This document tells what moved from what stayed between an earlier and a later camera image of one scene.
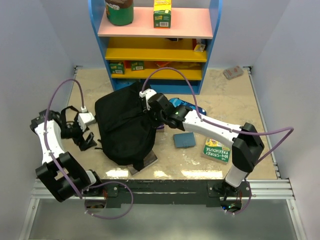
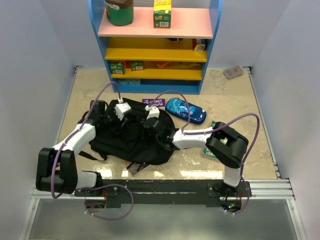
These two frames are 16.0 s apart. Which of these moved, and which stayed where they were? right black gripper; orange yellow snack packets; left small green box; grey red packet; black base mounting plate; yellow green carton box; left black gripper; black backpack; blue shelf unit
Moved: left black gripper; black backpack; right black gripper
Stayed: black base mounting plate; blue shelf unit; yellow green carton box; left small green box; grey red packet; orange yellow snack packets
